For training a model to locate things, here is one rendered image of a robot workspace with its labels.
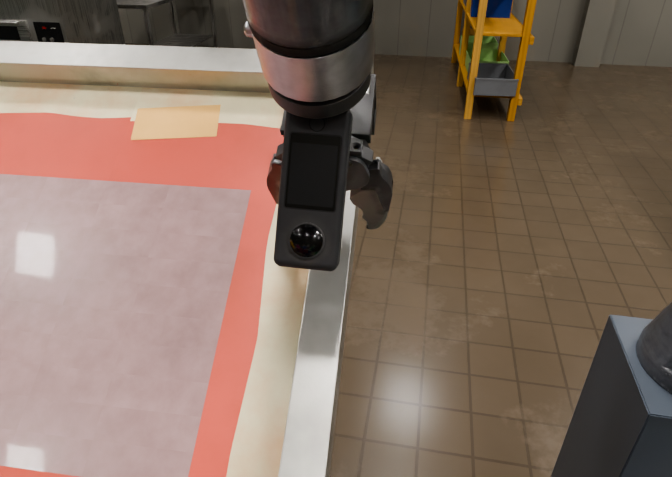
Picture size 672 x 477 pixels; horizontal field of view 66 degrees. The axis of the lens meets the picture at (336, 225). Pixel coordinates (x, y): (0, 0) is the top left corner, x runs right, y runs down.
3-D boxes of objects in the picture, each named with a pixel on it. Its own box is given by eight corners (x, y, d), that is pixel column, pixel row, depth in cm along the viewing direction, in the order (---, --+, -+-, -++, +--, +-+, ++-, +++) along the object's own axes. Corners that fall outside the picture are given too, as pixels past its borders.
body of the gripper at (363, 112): (380, 119, 47) (380, 12, 36) (372, 201, 43) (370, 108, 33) (297, 115, 48) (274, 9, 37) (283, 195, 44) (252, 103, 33)
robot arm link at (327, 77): (368, 61, 29) (226, 56, 30) (369, 114, 33) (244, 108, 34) (378, -30, 32) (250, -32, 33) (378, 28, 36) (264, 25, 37)
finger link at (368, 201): (406, 183, 53) (379, 130, 46) (402, 235, 51) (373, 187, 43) (377, 186, 54) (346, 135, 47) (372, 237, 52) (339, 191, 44)
